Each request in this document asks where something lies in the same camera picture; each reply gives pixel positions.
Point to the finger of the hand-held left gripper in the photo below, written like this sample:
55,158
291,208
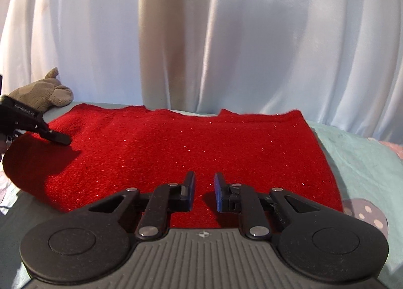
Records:
58,138

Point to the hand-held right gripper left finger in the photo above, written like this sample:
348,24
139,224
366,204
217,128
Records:
190,191

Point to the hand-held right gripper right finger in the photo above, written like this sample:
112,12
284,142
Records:
218,191

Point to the red knit cardigan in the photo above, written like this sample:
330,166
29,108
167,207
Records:
189,147

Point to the brown plush toy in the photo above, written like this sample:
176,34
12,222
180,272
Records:
47,93

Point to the light green printed blanket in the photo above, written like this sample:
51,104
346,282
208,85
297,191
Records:
362,156

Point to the white curtain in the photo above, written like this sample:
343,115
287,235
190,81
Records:
220,40

